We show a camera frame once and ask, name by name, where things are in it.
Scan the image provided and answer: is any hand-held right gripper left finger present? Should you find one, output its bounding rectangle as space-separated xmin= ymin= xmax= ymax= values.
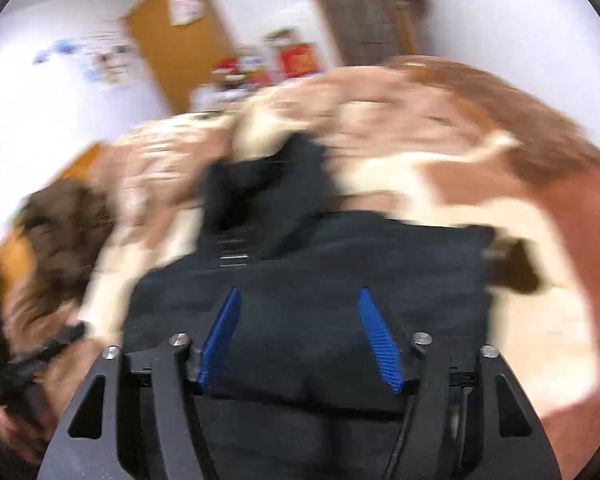
xmin=39 ymin=287 xmax=242 ymax=480

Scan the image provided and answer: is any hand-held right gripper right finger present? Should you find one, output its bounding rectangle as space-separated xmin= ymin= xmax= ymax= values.
xmin=358 ymin=288 xmax=563 ymax=480

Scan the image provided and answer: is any black puffer jacket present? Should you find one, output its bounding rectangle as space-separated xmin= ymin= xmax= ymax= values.
xmin=122 ymin=135 xmax=498 ymax=480

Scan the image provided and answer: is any brown puffer jacket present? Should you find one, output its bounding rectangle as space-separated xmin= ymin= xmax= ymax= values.
xmin=10 ymin=179 xmax=117 ymax=321

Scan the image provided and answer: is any brown printed blanket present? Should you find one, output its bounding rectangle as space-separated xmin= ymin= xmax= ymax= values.
xmin=0 ymin=55 xmax=600 ymax=480

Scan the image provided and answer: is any plush toy with red hat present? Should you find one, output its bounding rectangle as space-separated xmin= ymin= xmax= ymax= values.
xmin=214 ymin=56 xmax=242 ymax=82

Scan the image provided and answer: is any clear plastic jar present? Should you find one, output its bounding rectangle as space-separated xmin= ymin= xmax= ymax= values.
xmin=240 ymin=50 xmax=272 ymax=84

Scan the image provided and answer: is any orange wooden wardrobe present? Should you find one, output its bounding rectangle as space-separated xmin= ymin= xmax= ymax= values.
xmin=124 ymin=0 xmax=237 ymax=116

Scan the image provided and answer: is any red box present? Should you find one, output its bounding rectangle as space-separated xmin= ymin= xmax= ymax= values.
xmin=275 ymin=42 xmax=317 ymax=79

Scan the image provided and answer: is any cardboard box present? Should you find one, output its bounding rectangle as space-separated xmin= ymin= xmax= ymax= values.
xmin=264 ymin=29 xmax=301 ymax=50

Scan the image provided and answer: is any grey curtain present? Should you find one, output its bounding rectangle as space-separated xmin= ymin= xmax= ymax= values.
xmin=300 ymin=0 xmax=406 ymax=67

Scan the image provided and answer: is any white paper sticker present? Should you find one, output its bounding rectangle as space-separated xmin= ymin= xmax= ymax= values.
xmin=169 ymin=0 xmax=204 ymax=27

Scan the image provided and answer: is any cartoon wall poster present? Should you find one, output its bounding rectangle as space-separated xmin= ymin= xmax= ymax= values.
xmin=32 ymin=30 xmax=137 ymax=92

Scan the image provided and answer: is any wooden door frame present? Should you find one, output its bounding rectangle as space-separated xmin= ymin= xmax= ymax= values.
xmin=375 ymin=0 xmax=421 ymax=56

